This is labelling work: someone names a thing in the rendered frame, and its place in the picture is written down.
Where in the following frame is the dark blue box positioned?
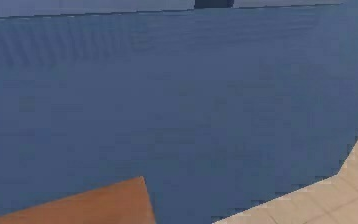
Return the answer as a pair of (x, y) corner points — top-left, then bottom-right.
(193, 0), (235, 10)

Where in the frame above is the brown wooden table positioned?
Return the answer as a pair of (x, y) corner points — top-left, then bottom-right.
(0, 176), (157, 224)

